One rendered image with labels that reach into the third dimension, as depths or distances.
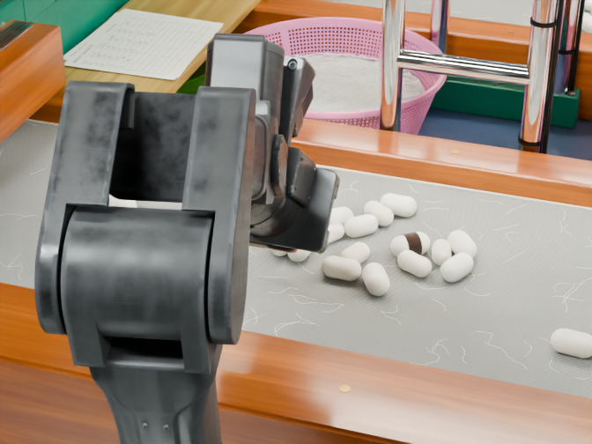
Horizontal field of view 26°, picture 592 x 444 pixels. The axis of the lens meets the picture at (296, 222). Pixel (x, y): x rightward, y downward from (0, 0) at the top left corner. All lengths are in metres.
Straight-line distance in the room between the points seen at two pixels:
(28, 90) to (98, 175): 0.73
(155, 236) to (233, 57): 0.33
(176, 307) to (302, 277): 0.58
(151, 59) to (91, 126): 0.87
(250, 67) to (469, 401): 0.30
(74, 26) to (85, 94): 0.92
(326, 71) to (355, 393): 0.64
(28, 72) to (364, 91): 0.40
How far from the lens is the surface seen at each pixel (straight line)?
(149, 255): 0.58
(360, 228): 1.20
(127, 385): 0.64
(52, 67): 1.37
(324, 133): 1.34
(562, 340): 1.07
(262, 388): 0.99
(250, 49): 0.90
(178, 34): 1.55
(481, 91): 1.58
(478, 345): 1.08
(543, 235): 1.24
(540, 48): 1.29
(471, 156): 1.31
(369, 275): 1.13
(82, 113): 0.62
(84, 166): 0.61
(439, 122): 1.57
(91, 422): 1.04
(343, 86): 1.52
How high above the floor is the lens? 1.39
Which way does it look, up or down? 32 degrees down
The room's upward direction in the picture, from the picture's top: straight up
